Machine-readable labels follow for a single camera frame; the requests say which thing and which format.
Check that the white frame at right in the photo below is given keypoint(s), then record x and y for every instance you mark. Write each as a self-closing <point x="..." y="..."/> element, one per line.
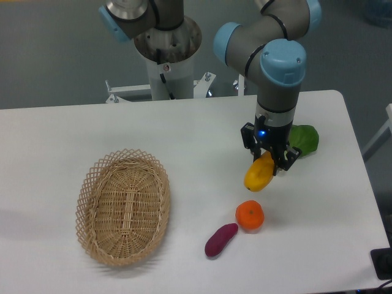
<point x="380" y="137"/>

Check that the yellow orange mango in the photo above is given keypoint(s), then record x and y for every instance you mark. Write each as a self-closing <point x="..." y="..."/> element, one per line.
<point x="260" y="173"/>

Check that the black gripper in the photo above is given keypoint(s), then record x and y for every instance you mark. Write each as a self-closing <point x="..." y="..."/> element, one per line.
<point x="259" y="135"/>

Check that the green leafy vegetable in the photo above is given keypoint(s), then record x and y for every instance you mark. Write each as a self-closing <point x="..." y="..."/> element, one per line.
<point x="304" y="137"/>

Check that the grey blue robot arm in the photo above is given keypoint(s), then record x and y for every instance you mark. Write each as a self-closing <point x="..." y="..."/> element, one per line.
<point x="266" y="53"/>

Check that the orange tangerine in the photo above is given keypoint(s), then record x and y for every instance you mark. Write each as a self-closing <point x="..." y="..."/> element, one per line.
<point x="249" y="215"/>

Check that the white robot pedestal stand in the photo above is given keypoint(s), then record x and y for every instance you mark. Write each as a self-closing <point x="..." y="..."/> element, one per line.
<point x="169" y="57"/>

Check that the woven wicker basket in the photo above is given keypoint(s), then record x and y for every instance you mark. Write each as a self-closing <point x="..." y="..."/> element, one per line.
<point x="123" y="207"/>

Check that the purple sweet potato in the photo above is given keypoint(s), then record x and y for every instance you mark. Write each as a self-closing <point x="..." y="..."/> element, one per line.
<point x="218" y="241"/>

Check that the black device at table edge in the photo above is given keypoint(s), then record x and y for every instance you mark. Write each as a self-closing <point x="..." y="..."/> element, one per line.
<point x="381" y="259"/>

